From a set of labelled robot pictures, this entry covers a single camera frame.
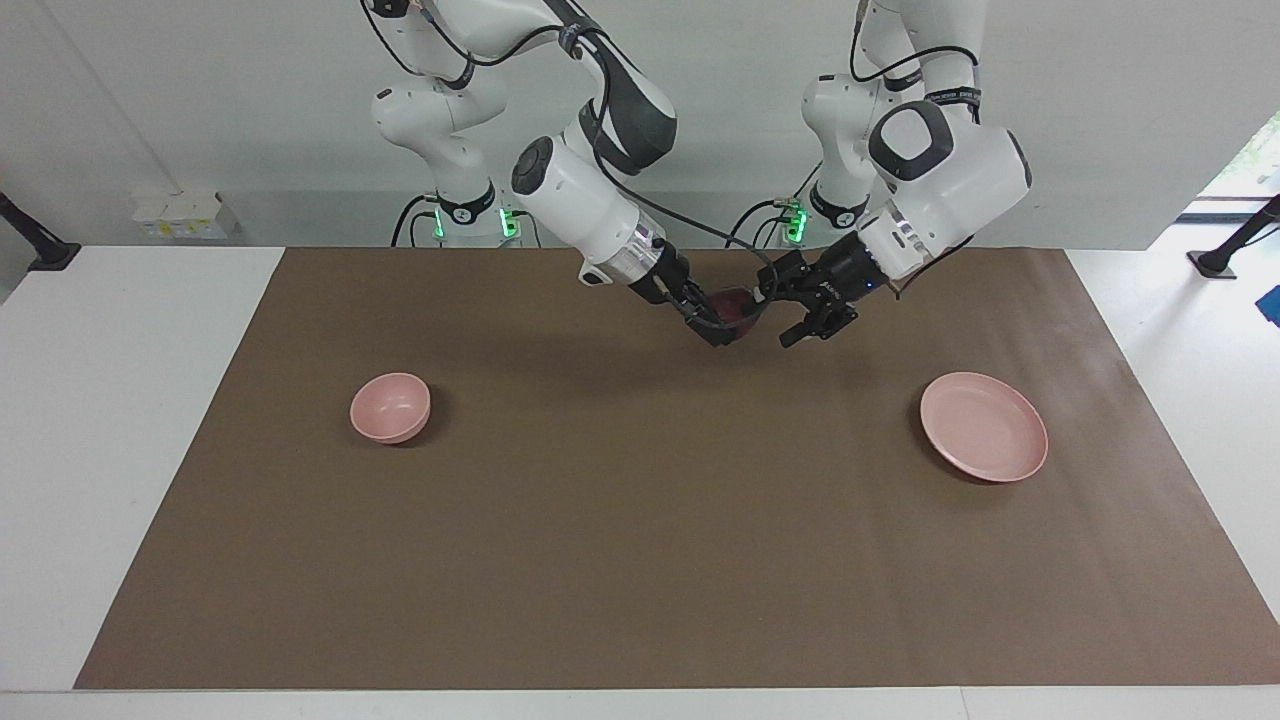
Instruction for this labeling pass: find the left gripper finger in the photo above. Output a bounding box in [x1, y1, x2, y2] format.
[779, 297, 860, 349]
[756, 249, 817, 300]

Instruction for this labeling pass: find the dark red apple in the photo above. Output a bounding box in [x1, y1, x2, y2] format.
[712, 287, 766, 339]

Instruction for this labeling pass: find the pink plate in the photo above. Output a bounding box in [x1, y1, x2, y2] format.
[919, 371, 1050, 484]

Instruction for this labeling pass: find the pink bowl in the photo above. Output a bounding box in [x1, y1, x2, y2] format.
[349, 372, 432, 445]

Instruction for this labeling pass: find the brown table mat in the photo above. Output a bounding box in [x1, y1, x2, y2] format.
[73, 247, 1280, 691]

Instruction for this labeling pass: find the black stand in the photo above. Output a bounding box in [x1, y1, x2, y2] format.
[1186, 193, 1280, 280]
[0, 190, 83, 273]

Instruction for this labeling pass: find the white power strip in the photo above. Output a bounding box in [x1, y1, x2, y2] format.
[130, 190, 241, 241]

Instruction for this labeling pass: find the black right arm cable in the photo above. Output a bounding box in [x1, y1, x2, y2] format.
[555, 20, 781, 336]

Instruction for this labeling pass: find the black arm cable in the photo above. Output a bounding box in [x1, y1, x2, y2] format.
[848, 0, 986, 301]
[555, 20, 781, 336]

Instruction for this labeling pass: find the black base cable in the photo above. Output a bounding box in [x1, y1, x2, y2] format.
[725, 160, 826, 251]
[390, 193, 443, 248]

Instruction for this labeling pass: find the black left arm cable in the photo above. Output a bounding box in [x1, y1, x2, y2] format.
[848, 0, 986, 301]

